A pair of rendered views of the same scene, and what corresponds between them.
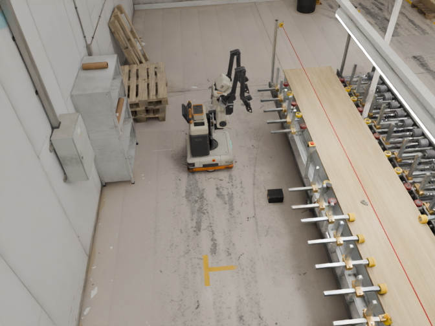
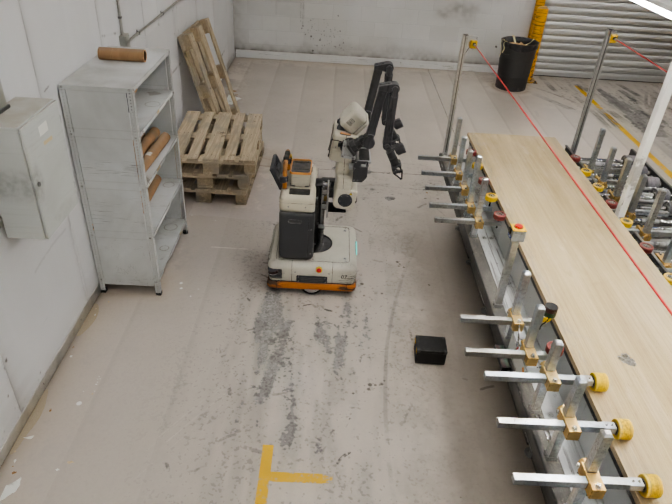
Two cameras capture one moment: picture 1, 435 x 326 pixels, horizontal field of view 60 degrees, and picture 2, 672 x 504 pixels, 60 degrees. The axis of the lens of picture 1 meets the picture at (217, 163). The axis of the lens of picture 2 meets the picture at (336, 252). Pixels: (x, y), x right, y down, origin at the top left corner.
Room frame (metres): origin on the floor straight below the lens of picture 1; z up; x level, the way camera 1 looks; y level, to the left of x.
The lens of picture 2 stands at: (0.39, -0.18, 2.72)
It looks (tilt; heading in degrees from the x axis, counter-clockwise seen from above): 34 degrees down; 2
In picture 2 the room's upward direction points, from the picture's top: 4 degrees clockwise
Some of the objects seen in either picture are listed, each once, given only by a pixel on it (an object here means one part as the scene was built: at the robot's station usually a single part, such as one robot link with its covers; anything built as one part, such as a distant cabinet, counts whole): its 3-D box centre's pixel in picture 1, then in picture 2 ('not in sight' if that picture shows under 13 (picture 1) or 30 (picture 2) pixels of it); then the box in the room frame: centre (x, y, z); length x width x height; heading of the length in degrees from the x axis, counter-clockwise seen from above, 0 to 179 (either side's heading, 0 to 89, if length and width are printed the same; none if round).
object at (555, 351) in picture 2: (327, 218); (544, 381); (2.26, -1.07, 0.89); 0.04 x 0.04 x 0.48; 3
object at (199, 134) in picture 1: (200, 128); (303, 207); (4.15, 0.21, 0.59); 0.55 x 0.34 x 0.83; 3
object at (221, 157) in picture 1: (208, 150); (313, 255); (4.16, 0.12, 0.16); 0.67 x 0.64 x 0.25; 93
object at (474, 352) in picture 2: (312, 206); (510, 354); (2.46, -0.97, 0.84); 0.43 x 0.03 x 0.04; 93
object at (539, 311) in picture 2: (320, 200); (528, 344); (2.51, -1.06, 0.87); 0.04 x 0.04 x 0.48; 3
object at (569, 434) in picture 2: (337, 238); (568, 422); (1.99, -1.09, 0.95); 0.14 x 0.06 x 0.05; 3
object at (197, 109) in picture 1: (197, 112); (301, 172); (4.15, 0.23, 0.87); 0.23 x 0.15 x 0.11; 3
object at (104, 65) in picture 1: (95, 65); (122, 54); (4.23, 1.46, 1.59); 0.30 x 0.08 x 0.08; 93
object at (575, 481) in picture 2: (343, 264); (582, 481); (1.72, -1.07, 0.95); 0.50 x 0.04 x 0.04; 93
